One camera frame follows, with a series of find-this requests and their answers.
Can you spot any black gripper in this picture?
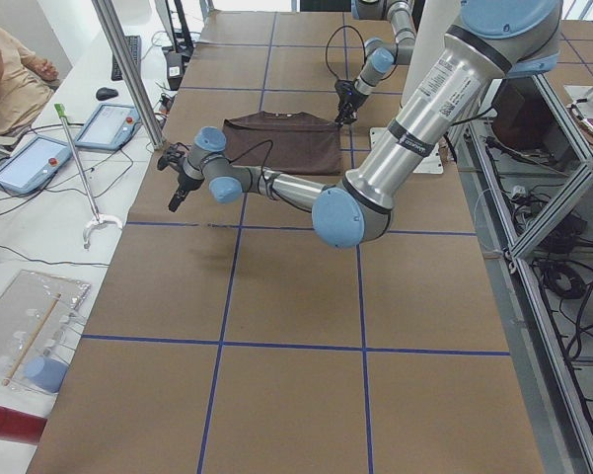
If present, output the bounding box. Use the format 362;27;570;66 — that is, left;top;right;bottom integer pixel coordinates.
168;173;201;212
334;89;368;124

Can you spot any dark brown t-shirt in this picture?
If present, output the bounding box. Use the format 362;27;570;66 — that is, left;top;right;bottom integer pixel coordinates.
222;112;342;176

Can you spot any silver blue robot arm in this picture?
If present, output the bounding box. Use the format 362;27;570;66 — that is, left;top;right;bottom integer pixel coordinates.
334;0;415;126
169;1;562;248

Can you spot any far teach pendant tablet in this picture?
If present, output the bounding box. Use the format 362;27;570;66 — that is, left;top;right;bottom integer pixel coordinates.
74;104;140;151

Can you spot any teach pendant tablet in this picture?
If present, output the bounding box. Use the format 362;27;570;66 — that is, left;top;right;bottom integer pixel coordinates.
0;136;72;194
74;104;140;151

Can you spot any black computer mouse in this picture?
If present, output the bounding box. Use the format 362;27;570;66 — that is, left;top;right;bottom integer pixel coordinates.
96;87;118;101

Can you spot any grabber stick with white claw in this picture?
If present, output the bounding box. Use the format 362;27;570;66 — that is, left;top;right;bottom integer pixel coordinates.
53;103;123;250

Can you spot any black keyboard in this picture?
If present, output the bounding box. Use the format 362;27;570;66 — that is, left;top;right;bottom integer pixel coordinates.
111;35;143;82

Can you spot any near teach pendant tablet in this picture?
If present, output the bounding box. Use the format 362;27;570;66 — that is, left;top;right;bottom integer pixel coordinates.
0;136;72;194

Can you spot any wooden stick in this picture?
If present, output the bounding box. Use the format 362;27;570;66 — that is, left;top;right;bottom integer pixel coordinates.
2;292;61;386

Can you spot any seated person in beige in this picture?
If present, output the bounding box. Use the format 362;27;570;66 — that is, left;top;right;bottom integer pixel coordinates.
0;28;59;136

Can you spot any clear plastic bag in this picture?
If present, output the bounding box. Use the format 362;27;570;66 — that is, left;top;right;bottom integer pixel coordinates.
0;271;91;393

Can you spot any blue plastic cup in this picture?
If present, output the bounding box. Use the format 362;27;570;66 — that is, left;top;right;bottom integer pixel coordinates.
24;356;68;393

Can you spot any red cylinder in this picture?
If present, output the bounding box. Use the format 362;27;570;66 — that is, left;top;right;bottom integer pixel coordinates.
0;406;47;444

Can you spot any aluminium frame post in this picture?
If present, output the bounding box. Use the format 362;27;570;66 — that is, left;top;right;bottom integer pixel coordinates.
92;0;165;150

